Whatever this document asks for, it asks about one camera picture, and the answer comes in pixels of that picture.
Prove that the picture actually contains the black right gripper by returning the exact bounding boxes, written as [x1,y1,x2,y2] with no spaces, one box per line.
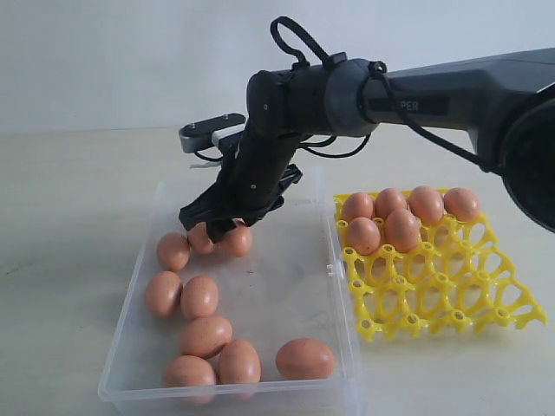
[180,129,304,244]

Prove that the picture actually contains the brown egg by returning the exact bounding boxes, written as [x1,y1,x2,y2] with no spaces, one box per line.
[346,217,381,256]
[384,209,420,253]
[220,224,253,257]
[443,187,480,223]
[374,187,408,220]
[161,355,217,388]
[187,222,216,255]
[178,315,233,360]
[180,275,219,321]
[341,192,374,222]
[408,185,444,226]
[275,337,336,380]
[218,340,261,384]
[144,271,183,319]
[156,232,190,272]

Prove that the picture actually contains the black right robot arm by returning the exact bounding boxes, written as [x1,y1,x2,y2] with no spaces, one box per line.
[179,49,554,242]

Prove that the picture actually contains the clear plastic container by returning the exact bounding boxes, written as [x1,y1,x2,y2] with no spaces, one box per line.
[98,166,366,415]

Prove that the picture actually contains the yellow plastic egg tray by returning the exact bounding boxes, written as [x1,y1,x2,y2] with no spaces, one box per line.
[334,194,548,341]

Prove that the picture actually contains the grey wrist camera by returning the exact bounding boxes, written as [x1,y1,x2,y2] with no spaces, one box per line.
[178,113,246,153]

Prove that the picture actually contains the black cable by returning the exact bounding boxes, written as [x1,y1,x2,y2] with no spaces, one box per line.
[269,16,504,174]

